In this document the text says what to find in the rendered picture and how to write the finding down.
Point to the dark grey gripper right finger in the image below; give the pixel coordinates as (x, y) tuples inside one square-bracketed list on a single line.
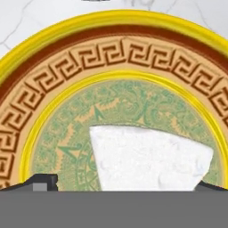
[(207, 187)]

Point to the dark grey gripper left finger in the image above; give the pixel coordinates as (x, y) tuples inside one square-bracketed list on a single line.
[(41, 180)]

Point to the white cake slice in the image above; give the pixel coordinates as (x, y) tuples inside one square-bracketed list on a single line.
[(148, 160)]

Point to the gold rimmed patterned plate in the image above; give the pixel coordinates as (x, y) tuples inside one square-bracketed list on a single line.
[(118, 59)]

